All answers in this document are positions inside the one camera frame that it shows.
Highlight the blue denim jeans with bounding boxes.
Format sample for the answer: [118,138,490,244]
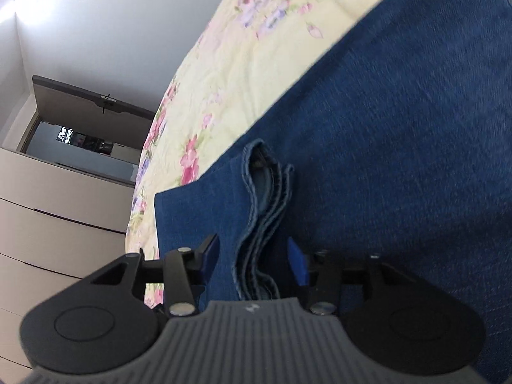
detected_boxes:
[155,0,511,383]

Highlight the beige wardrobe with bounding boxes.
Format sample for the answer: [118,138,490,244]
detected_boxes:
[1,149,133,383]

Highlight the hallway cabinet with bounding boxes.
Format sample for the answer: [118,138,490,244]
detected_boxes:
[26,121,140,185]

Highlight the dark brown door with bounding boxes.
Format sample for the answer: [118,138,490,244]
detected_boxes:
[32,75,155,150]

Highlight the floral yellow bed quilt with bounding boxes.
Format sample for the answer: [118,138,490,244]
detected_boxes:
[124,0,425,310]

